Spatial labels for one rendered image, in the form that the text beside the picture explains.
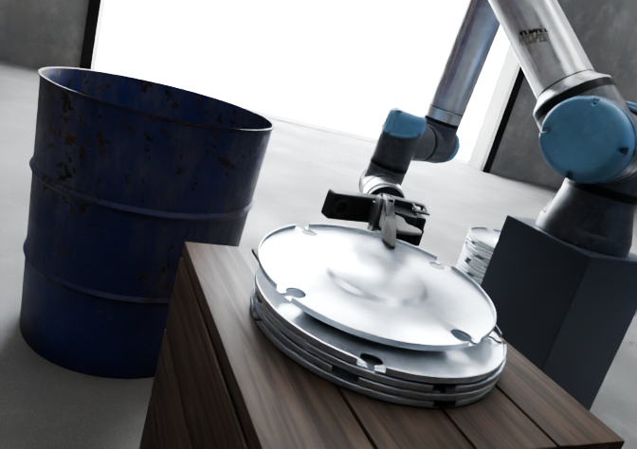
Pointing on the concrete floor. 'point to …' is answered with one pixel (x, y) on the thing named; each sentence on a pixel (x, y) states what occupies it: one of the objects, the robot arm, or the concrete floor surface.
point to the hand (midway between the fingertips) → (385, 244)
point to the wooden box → (214, 274)
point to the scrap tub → (126, 210)
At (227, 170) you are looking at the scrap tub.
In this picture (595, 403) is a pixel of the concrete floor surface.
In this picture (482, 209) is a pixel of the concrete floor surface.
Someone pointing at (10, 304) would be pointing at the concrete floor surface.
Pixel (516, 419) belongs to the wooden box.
